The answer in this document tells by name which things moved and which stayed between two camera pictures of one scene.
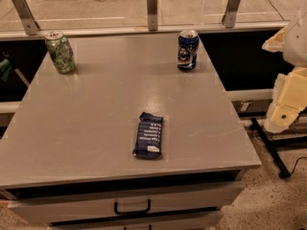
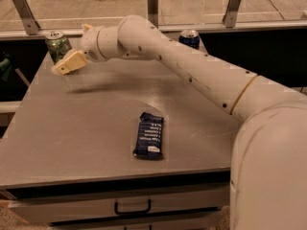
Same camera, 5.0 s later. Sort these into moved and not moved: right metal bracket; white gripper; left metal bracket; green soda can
Moved: white gripper
Not moved: right metal bracket; left metal bracket; green soda can
